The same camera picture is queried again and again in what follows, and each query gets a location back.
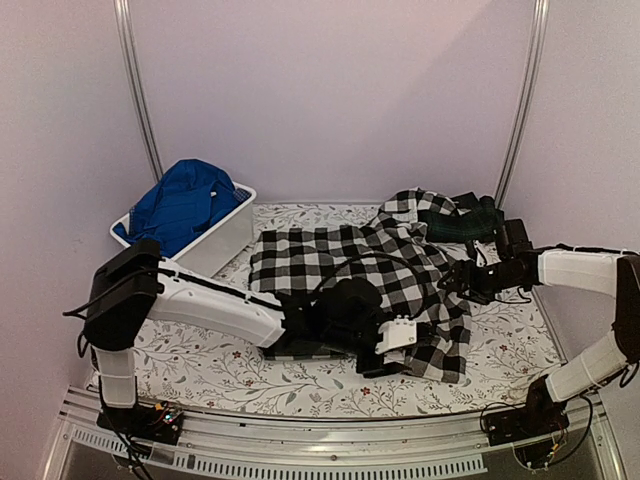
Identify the white plastic laundry bin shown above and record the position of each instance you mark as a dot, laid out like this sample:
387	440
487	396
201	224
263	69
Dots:
220	243

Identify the black white checkered shirt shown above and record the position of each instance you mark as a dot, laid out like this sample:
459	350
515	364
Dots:
393	253

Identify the blue garment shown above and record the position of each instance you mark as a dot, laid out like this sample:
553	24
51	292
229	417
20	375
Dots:
190	198

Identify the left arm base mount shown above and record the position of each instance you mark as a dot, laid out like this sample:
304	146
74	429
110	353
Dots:
159	423

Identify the front aluminium rail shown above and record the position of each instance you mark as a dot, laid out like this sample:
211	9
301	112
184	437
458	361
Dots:
231	445

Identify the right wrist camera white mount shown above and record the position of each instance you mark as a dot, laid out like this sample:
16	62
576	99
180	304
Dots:
477	252

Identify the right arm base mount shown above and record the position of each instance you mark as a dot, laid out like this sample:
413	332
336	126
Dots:
543	432

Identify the green plaid pleated skirt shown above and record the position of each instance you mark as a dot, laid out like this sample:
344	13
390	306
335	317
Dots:
476	219

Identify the right aluminium frame post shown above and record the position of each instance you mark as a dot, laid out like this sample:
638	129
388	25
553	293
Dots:
531	71

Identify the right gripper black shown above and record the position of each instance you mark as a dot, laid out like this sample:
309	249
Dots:
461	268

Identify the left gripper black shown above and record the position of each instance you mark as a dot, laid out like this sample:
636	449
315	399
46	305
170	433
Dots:
379	368

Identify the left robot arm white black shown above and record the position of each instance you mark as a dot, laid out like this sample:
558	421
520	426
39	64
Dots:
139	284

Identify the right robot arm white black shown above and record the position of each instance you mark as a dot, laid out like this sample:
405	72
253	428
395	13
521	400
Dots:
601	283

